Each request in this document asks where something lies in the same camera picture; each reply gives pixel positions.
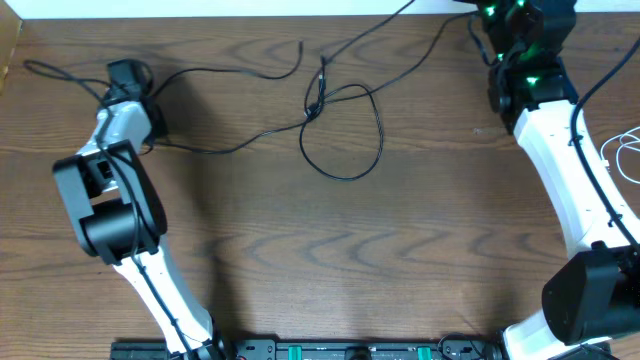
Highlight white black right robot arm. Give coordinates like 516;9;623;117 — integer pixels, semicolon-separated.
476;0;639;359

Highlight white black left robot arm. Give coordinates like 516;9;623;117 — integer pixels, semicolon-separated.
53;59;236;359

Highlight black USB cable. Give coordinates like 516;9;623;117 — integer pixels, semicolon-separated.
298;0;481;182
144;40;331;155

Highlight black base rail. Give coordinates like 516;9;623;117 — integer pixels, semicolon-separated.
107;336;618;360

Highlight black left camera cable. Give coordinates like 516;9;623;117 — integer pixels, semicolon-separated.
22;58;201;360

